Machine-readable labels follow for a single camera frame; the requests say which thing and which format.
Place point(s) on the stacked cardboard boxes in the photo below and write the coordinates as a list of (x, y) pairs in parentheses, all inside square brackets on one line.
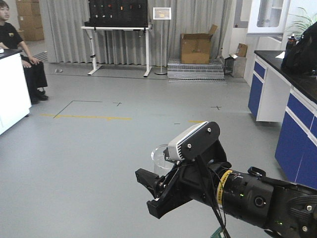
[(30, 20)]

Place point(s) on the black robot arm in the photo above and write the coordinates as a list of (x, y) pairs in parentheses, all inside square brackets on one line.
[(282, 209)]

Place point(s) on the black water bottle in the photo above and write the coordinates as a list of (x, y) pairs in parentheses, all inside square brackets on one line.
[(290, 44)]

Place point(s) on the green plant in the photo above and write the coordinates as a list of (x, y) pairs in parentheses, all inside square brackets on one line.
[(301, 20)]

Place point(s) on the black bag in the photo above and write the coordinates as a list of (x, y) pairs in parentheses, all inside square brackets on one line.
[(302, 59)]

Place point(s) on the black pegboard panel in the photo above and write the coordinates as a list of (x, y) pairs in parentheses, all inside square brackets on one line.
[(118, 13)]

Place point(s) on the sign stand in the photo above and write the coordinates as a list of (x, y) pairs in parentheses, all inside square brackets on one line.
[(161, 14)]

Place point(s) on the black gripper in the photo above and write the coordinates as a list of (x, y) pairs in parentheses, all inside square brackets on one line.
[(193, 180)]

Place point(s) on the white counter at left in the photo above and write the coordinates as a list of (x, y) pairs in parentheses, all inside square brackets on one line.
[(14, 97)]

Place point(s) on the small cardboard box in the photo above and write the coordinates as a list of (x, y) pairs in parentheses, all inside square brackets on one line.
[(240, 52)]

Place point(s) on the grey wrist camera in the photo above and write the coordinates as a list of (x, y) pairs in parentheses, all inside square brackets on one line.
[(192, 142)]

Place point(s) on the grey curtain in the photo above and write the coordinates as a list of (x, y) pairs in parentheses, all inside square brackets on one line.
[(67, 42)]

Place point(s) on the clear glass beaker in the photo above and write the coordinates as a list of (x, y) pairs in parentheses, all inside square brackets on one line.
[(162, 158)]

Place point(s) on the white wall cabinet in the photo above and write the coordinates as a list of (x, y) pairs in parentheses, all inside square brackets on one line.
[(268, 17)]

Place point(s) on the large cardboard box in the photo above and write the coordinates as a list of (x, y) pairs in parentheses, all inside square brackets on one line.
[(196, 48)]

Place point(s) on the stacked metal grates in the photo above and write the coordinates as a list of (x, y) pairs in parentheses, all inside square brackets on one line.
[(212, 71)]

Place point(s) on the white standing desk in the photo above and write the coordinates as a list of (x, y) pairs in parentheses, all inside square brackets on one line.
[(121, 44)]

